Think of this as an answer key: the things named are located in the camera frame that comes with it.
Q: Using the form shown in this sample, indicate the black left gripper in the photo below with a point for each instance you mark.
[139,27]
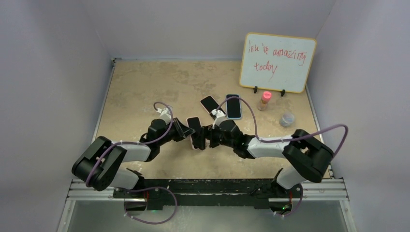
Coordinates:
[182,131]

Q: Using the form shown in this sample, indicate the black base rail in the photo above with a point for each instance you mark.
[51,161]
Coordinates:
[256,193]

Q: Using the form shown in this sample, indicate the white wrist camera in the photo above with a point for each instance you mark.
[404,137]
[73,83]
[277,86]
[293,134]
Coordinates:
[218,116]
[165,114]

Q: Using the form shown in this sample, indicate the phone in blue case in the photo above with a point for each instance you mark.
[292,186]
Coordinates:
[233,107]

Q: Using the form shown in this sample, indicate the small clear jar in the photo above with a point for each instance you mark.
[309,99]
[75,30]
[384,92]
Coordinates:
[287,119]

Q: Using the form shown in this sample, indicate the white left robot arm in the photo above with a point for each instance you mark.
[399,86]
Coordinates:
[99,165]

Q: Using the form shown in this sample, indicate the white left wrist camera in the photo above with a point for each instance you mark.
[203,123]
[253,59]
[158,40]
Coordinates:
[165,114]

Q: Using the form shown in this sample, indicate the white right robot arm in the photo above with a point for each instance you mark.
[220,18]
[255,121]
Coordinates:
[308,157]

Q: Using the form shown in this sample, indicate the yellow framed whiteboard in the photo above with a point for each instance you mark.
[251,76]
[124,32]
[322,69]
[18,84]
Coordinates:
[276,62]

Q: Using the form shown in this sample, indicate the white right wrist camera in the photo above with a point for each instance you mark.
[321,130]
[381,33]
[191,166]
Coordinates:
[218,116]

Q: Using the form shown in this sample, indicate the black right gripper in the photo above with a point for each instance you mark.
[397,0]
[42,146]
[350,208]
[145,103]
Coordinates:
[209,134]

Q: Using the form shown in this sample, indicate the pink phone case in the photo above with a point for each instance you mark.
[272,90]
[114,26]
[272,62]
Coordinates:
[192,139]

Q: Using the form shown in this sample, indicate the pink capped bottle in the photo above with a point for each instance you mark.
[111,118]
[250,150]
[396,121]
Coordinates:
[263,102]

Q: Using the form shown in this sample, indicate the black phone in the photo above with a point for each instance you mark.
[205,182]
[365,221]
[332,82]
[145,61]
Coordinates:
[194,123]

